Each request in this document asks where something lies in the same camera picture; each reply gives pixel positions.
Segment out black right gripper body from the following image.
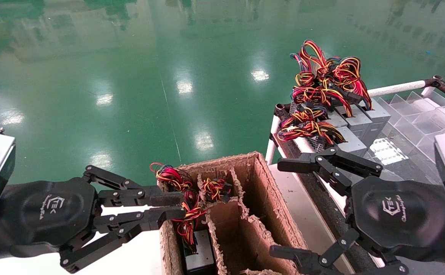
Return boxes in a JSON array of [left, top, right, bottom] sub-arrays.
[[347, 176, 445, 249]]

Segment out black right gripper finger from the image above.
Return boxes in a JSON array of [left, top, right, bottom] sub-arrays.
[[277, 147, 383, 195], [269, 228, 410, 275]]

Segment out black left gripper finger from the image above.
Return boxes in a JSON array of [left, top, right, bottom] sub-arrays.
[[60, 206, 187, 273], [82, 165, 185, 207]]

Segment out clear plastic divider tray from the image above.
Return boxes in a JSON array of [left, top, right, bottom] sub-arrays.
[[377, 91, 445, 176]]

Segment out black pipe joint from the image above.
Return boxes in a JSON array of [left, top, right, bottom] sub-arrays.
[[423, 75, 445, 92], [275, 103, 291, 120]]

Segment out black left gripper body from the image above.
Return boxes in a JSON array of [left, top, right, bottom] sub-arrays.
[[0, 178, 102, 257]]

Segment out brown cardboard divider box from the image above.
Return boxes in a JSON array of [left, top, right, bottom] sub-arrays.
[[157, 152, 309, 275]]

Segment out short white frame pipe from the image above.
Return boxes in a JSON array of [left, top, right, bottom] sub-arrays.
[[265, 115, 281, 165]]

